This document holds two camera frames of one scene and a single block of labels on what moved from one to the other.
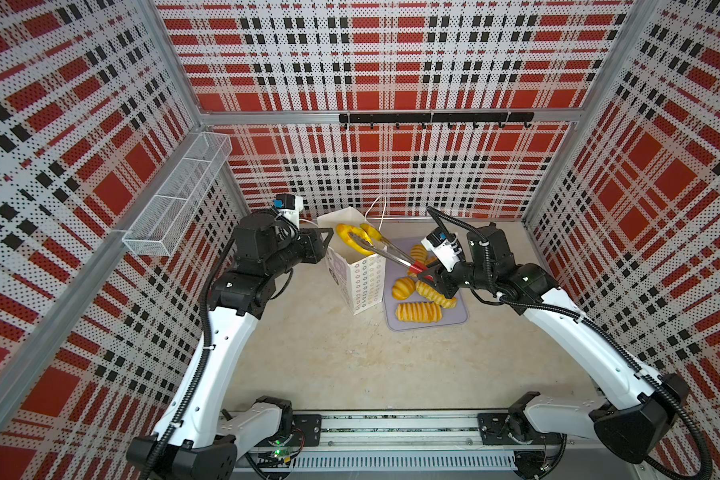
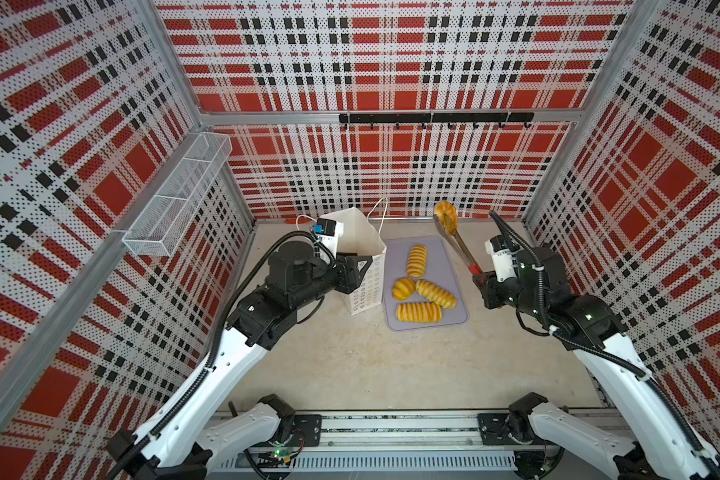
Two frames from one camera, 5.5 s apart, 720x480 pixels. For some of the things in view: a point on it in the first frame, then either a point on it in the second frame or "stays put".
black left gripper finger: x=323 y=243 -> x=357 y=267
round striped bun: x=402 y=288 stays put
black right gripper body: x=462 y=277 -> x=497 y=296
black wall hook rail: x=436 y=118 stays put
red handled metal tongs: x=415 y=266 -> x=446 y=220
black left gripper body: x=306 y=250 -> x=336 y=278
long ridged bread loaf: x=435 y=295 stays put
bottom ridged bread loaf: x=419 y=312 stays put
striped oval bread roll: x=418 y=252 stays put
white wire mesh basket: x=163 y=225 stays put
